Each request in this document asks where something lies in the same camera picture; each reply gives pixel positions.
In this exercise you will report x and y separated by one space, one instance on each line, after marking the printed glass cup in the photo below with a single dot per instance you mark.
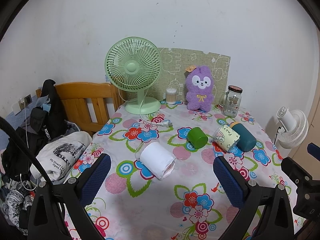
226 138

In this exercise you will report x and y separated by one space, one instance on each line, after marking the glass jar mug with lid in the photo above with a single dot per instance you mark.
232 102

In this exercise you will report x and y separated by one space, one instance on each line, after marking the wooden chair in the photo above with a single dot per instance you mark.
75 97

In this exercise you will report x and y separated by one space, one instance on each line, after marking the pile of dark clothes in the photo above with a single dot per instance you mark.
15 200

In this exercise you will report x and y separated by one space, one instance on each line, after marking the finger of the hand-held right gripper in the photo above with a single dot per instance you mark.
314 150

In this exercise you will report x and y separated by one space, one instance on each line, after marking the cotton swab jar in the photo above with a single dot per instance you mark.
171 97

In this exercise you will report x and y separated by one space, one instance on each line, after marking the floral tablecloth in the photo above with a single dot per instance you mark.
195 177

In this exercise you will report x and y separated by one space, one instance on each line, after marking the purple plush toy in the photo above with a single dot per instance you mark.
200 92

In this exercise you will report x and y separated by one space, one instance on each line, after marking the teal cup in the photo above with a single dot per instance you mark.
246 140

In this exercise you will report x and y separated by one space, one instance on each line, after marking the white printed shirt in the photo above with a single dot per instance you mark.
62 152

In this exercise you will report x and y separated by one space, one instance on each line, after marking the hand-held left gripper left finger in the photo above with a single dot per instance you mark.
96 177

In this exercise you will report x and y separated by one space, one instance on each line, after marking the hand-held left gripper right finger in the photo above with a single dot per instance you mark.
228 182

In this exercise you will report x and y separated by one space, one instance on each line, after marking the green desk fan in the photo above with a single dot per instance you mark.
132 66

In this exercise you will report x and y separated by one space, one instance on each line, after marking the white cup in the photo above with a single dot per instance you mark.
156 161

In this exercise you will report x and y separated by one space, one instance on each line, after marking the black bag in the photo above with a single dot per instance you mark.
50 110

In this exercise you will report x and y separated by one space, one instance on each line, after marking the wall socket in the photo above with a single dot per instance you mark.
23 103

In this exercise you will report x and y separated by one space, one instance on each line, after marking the green cup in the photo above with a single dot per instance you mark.
197 138

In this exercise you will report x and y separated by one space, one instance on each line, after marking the white standing fan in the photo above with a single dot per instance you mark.
293 132

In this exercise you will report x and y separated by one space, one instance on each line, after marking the beige patterned mat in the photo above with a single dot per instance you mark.
175 65

